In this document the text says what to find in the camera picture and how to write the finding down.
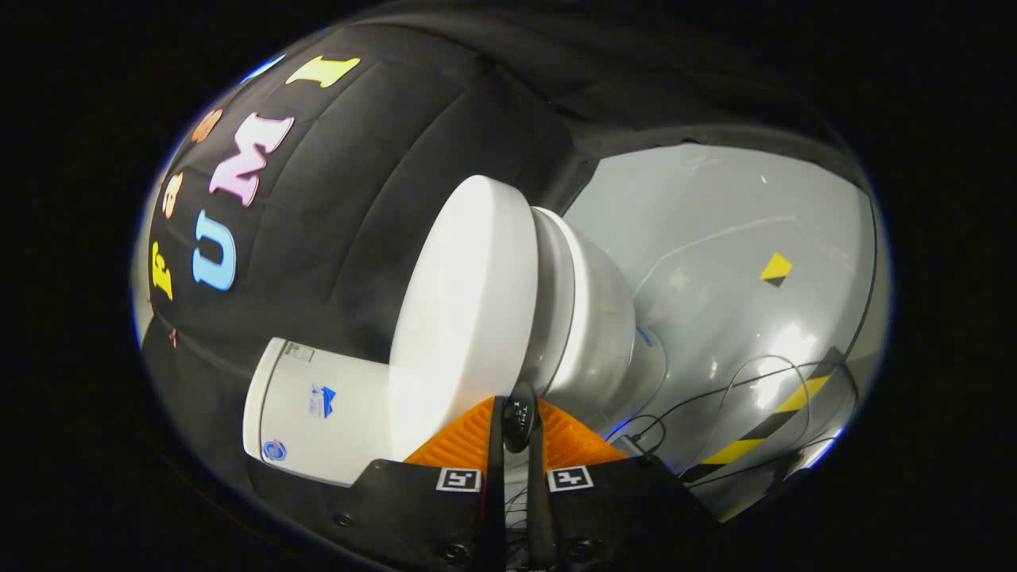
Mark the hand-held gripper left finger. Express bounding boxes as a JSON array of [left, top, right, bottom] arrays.
[[332, 396, 507, 570]]

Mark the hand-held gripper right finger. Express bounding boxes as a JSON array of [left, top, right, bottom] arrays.
[[524, 400, 720, 571]]

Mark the black lid lifter handle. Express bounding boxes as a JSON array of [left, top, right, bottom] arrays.
[[503, 382, 542, 454]]

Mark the white toilet bowl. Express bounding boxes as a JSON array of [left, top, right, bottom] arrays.
[[547, 229, 669, 415]]

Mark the white toilet seat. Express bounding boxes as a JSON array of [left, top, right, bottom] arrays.
[[529, 206, 579, 396]]

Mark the yellow black striped floor tape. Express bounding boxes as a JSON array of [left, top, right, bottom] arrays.
[[682, 346, 848, 487]]

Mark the black backdrop cloth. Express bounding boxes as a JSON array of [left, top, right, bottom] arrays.
[[137, 16, 868, 517]]

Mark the small yellow black tape square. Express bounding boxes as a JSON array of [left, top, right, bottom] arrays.
[[760, 252, 795, 288]]

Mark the black cable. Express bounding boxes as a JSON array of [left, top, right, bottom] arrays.
[[608, 354, 860, 481]]

